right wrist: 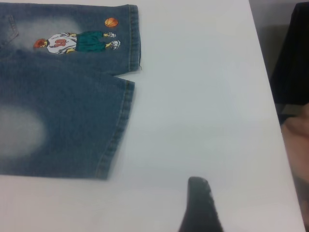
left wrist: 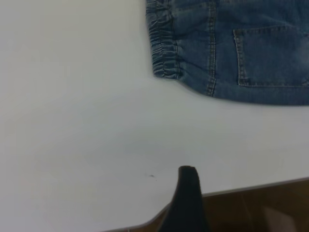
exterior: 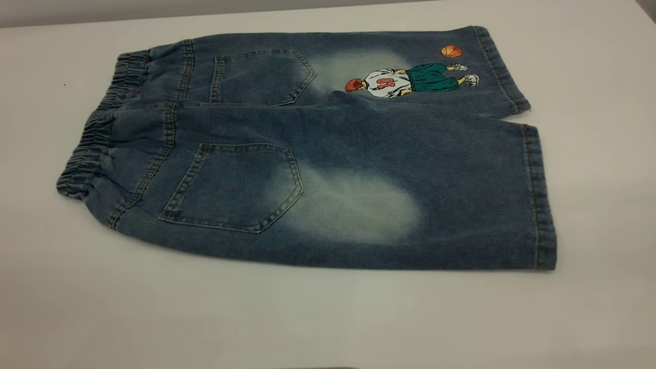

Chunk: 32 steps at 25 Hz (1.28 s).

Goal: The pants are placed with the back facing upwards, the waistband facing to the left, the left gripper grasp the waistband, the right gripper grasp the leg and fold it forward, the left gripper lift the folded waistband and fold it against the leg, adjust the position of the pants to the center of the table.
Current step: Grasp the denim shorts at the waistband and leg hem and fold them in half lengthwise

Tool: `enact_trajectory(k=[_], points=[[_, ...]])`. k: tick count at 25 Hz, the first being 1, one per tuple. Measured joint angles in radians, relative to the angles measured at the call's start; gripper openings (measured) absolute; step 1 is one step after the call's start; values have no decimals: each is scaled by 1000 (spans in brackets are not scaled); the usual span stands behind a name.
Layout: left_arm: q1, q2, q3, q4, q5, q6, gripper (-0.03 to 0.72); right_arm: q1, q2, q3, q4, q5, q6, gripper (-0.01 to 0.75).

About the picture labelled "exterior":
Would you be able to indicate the blue denim shorts with print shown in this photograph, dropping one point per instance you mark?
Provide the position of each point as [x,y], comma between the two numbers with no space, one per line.
[359,154]

